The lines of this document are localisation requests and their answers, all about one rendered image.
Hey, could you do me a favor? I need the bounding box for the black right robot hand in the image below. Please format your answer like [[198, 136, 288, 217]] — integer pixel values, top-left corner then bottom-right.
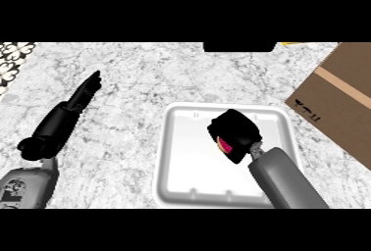
[[205, 108, 263, 165]]

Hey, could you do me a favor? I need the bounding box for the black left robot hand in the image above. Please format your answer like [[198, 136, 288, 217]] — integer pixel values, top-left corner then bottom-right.
[[16, 70, 103, 162]]

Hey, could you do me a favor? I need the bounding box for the white plastic tray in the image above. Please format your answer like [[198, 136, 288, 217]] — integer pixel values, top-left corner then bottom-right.
[[152, 101, 305, 210]]

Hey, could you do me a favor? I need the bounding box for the brown cardboard box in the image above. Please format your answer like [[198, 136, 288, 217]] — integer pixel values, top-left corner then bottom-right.
[[284, 42, 371, 171]]

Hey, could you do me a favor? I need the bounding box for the black and white patterned cloth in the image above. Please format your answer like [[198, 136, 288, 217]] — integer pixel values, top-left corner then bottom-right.
[[0, 42, 37, 96]]

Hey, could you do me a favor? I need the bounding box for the black appliance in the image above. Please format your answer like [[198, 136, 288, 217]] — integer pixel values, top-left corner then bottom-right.
[[201, 42, 276, 53]]

